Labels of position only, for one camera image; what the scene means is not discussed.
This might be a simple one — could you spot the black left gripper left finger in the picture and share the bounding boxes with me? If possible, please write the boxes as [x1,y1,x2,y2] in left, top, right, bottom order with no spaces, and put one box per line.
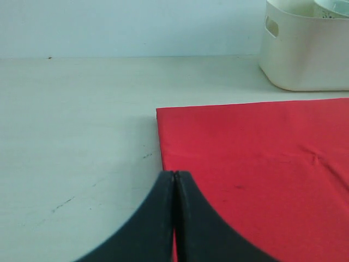
[78,171,175,262]

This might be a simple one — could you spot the red table cloth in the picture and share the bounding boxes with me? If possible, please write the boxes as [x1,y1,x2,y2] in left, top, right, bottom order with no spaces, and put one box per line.
[157,98,348,261]

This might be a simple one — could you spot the cream plastic tub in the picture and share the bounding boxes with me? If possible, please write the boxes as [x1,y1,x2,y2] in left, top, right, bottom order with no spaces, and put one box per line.
[259,1,348,91]

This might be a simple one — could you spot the pale green ceramic bowl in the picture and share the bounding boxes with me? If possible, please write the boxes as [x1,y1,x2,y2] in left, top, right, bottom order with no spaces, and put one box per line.
[314,0,348,19]

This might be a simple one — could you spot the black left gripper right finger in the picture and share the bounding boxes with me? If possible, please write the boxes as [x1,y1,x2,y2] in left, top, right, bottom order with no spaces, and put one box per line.
[173,171,276,261]

